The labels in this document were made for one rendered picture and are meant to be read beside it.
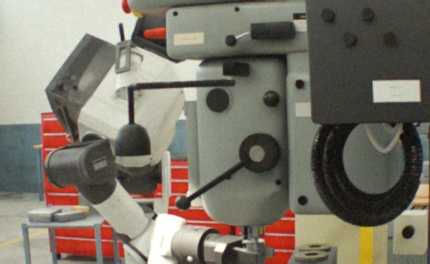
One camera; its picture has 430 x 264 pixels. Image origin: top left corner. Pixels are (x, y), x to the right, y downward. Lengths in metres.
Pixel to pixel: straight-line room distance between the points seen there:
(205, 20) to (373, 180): 0.42
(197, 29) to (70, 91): 0.55
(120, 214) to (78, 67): 0.38
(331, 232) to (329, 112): 2.21
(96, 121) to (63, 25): 10.48
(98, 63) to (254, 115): 0.61
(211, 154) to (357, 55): 0.45
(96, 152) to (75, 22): 10.42
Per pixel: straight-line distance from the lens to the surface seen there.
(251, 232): 1.45
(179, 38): 1.37
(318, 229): 3.23
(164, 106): 1.80
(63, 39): 12.20
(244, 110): 1.35
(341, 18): 1.04
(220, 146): 1.37
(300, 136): 1.30
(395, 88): 1.02
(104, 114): 1.77
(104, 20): 11.83
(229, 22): 1.34
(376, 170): 1.29
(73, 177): 1.72
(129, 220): 1.82
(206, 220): 6.47
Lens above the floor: 1.56
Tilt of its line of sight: 3 degrees down
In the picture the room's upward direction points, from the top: 2 degrees counter-clockwise
